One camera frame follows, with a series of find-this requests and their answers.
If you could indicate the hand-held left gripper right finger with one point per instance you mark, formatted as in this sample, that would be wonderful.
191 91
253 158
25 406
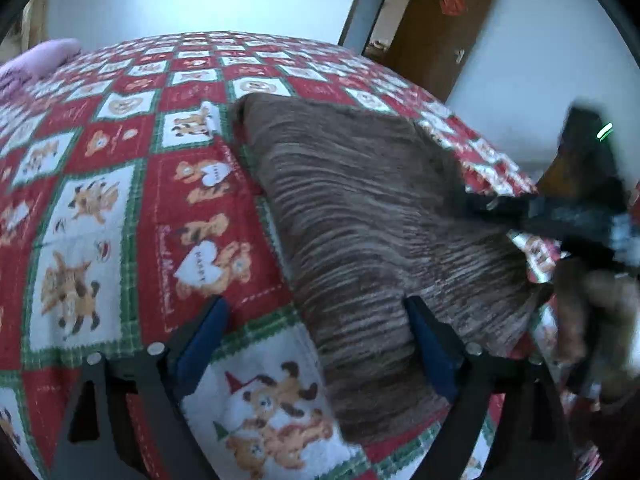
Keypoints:
430 350

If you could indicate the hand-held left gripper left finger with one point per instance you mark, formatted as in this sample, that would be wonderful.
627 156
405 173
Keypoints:
200 350

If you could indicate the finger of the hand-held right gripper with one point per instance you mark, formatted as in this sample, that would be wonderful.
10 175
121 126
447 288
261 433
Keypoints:
495 207

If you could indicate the brown striped knitted garment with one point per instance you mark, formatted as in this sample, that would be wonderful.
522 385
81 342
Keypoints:
370 210

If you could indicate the person's right hand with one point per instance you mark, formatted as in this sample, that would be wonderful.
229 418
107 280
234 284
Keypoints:
595 320

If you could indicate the red printed bear blanket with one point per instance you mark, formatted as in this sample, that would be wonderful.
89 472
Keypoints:
125 185

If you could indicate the brown wooden door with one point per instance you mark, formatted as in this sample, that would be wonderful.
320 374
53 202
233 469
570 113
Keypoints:
445 30

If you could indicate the red door decoration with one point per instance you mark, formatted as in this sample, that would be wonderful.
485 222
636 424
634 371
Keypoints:
453 2

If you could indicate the dark door frame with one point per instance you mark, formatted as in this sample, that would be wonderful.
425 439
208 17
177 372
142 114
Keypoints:
357 5

